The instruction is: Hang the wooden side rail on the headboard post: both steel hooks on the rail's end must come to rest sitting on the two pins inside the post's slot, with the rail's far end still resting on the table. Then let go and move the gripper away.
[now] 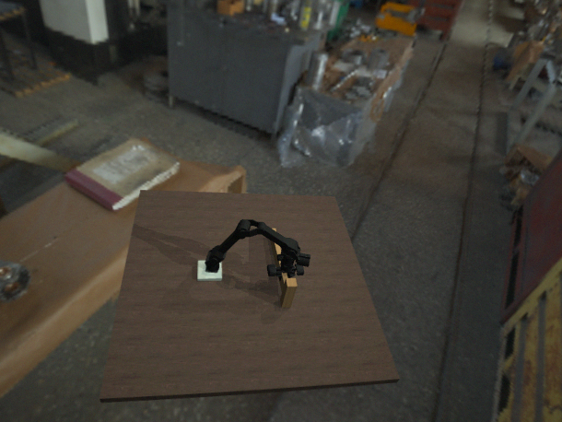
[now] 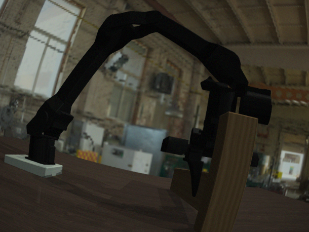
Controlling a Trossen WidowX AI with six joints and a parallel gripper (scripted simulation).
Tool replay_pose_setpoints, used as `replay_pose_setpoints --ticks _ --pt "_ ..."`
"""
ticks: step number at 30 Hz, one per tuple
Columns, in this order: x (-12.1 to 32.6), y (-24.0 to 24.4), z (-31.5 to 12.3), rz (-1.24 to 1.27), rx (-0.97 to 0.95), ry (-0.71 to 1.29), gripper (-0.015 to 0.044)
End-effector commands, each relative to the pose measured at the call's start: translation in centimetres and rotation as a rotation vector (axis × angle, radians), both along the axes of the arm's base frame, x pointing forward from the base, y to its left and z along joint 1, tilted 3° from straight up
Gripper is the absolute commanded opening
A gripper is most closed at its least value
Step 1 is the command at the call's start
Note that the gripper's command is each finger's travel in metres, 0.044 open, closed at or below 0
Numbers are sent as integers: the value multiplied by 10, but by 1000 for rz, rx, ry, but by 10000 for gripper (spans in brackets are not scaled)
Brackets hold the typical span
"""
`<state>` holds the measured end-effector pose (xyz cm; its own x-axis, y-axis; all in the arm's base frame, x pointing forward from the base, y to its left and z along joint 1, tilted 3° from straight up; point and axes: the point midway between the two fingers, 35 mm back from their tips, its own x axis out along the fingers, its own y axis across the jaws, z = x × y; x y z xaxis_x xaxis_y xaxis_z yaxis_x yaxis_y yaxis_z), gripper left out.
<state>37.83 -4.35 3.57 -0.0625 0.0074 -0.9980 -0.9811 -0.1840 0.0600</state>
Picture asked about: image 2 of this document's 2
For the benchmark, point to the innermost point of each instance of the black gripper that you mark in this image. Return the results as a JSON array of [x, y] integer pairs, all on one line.
[[194, 153]]

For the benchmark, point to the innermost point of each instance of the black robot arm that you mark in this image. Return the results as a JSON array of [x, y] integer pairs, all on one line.
[[117, 30]]

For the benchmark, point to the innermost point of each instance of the light wooden board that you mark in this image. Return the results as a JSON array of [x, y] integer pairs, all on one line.
[[181, 186]]

